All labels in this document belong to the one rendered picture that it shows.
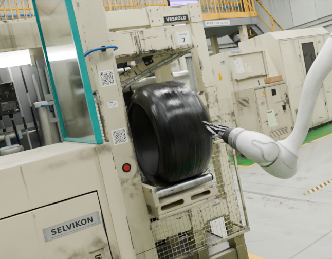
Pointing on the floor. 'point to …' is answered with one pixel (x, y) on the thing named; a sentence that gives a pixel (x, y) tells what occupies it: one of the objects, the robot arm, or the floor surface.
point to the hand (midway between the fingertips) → (207, 126)
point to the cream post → (115, 121)
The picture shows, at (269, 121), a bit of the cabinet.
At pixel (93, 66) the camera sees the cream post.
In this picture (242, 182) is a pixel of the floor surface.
